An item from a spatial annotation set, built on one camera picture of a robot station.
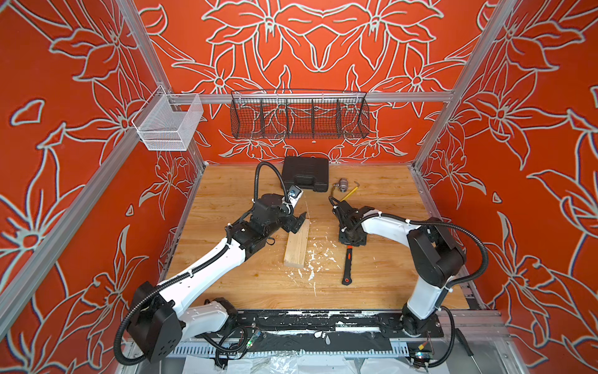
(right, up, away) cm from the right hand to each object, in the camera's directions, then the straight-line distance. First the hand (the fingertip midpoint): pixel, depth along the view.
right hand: (346, 239), depth 93 cm
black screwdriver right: (+31, -25, -22) cm, 46 cm away
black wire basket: (-19, +53, +4) cm, 56 cm away
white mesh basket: (-72, +44, -5) cm, 84 cm away
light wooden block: (-20, -2, -5) cm, 21 cm away
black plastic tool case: (-13, +28, +16) cm, 35 cm away
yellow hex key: (+5, +18, +14) cm, 24 cm away
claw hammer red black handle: (-2, -12, -12) cm, 17 cm away
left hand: (-21, +16, -15) cm, 30 cm away
